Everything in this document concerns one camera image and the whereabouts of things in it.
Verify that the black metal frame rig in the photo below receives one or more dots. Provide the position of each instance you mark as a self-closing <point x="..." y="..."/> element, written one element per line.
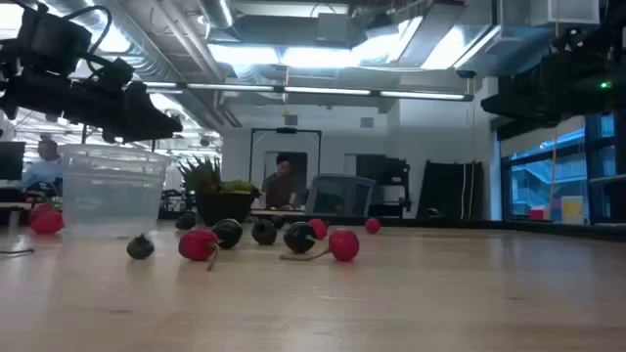
<point x="286" y="130"/>

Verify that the yellow storage box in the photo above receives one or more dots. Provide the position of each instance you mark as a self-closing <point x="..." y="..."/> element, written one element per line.
<point x="572" y="209"/>

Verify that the red storage box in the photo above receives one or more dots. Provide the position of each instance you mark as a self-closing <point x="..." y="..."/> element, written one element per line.
<point x="537" y="213"/>

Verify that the black equipment cabinet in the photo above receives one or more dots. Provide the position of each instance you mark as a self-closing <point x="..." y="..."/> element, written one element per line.
<point x="386" y="183"/>

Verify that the silver ventilation duct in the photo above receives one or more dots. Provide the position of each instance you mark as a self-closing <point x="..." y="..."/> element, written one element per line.
<point x="147" y="29"/>

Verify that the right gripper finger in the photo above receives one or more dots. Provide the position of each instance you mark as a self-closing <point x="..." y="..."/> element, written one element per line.
<point x="528" y="129"/>
<point x="518" y="106"/>

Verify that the red strawberry green leaves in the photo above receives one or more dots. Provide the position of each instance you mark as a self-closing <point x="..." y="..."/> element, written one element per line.
<point x="46" y="223"/>

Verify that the black computer monitor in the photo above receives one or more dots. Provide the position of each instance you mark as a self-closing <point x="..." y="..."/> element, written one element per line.
<point x="12" y="160"/>

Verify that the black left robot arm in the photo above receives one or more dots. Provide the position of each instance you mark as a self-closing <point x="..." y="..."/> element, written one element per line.
<point x="49" y="39"/>

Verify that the clear plastic tupperware tub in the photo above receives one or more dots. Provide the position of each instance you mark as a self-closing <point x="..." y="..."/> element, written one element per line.
<point x="112" y="195"/>

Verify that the small dark blueberry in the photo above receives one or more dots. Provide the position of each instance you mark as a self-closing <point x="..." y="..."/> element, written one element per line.
<point x="140" y="248"/>
<point x="279" y="223"/>

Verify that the person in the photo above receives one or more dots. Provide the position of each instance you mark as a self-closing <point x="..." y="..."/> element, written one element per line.
<point x="46" y="171"/>
<point x="280" y="190"/>

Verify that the potted succulent plant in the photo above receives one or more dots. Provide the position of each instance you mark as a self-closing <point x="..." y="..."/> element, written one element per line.
<point x="222" y="207"/>

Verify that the black aluminium table frame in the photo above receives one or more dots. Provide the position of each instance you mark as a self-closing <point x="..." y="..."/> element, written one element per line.
<point x="489" y="225"/>

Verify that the black leaning panel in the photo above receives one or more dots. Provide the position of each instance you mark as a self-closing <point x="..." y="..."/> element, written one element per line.
<point x="447" y="190"/>

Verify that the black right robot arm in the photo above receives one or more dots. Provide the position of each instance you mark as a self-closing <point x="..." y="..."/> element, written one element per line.
<point x="587" y="54"/>

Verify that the white office chair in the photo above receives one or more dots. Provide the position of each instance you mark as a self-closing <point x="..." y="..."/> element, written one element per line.
<point x="340" y="195"/>

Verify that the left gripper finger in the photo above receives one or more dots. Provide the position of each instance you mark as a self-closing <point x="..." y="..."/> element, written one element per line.
<point x="122" y="137"/>
<point x="149" y="117"/>

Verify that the long ceiling light fixture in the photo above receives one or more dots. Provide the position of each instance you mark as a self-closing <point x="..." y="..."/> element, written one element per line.
<point x="327" y="91"/>

